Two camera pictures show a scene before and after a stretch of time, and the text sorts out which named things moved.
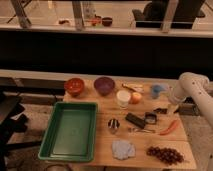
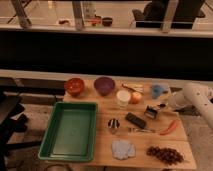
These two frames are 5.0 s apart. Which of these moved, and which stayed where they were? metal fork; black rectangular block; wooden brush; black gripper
Moved: black gripper
Stayed: metal fork; wooden brush; black rectangular block
